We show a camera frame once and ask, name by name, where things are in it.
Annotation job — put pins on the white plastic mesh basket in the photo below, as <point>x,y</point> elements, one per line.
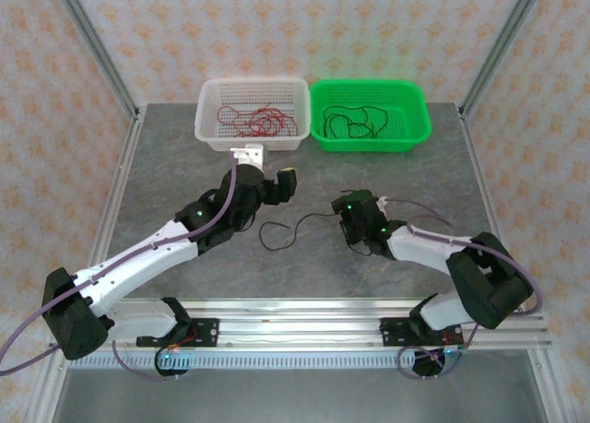
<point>251,89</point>

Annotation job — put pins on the green plastic mesh basket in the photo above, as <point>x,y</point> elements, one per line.
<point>415,119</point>

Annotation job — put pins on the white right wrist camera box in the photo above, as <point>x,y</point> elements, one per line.
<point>382,204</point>

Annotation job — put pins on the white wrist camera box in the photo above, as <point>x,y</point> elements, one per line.
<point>249,155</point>
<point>382,204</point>

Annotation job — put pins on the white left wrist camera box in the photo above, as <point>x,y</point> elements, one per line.
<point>249,155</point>

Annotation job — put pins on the aluminium table side rail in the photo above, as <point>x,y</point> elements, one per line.
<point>475,165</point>
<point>124,165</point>

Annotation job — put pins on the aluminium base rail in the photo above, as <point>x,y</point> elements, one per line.
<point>295,324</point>

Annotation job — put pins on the aluminium frame post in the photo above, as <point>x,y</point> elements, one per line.
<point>502,40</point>
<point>93,40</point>

